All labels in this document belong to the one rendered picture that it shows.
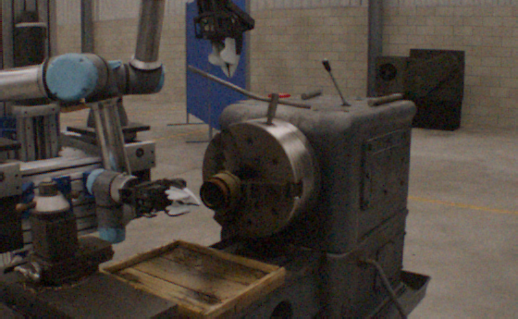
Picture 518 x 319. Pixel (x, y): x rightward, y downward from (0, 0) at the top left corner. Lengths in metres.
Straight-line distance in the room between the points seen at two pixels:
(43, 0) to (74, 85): 0.69
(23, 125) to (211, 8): 0.86
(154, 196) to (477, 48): 10.29
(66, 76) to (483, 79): 10.31
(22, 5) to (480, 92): 10.09
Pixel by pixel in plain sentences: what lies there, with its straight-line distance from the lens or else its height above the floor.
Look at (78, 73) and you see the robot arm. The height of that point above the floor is 1.37.
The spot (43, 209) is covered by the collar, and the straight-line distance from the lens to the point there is 1.07.
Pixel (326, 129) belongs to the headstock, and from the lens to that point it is 1.45.
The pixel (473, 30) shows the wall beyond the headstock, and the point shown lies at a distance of 11.28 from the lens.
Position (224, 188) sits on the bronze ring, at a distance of 1.30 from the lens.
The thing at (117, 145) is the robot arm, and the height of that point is 1.17.
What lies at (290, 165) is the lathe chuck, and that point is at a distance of 1.33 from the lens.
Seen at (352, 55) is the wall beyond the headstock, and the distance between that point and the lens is 12.08.
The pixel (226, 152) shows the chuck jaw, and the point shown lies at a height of 1.16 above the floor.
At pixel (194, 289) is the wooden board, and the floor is 0.88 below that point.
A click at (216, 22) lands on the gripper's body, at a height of 1.49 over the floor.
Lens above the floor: 1.42
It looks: 10 degrees down
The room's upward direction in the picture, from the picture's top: straight up
